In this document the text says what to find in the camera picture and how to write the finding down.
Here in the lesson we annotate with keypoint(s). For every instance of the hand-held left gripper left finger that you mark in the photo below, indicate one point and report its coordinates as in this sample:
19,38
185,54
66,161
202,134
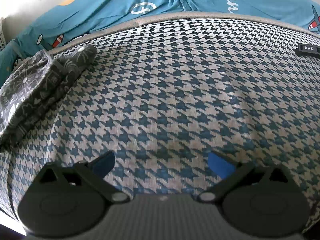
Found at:
103,163

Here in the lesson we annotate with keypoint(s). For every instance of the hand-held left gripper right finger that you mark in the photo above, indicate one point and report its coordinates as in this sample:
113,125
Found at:
220,166

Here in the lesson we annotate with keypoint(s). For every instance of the houndstooth bed mat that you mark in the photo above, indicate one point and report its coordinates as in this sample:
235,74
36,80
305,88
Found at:
162,92

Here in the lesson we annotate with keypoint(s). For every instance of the grey patterned folded cloth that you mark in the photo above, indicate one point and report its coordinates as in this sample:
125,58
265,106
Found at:
30,87

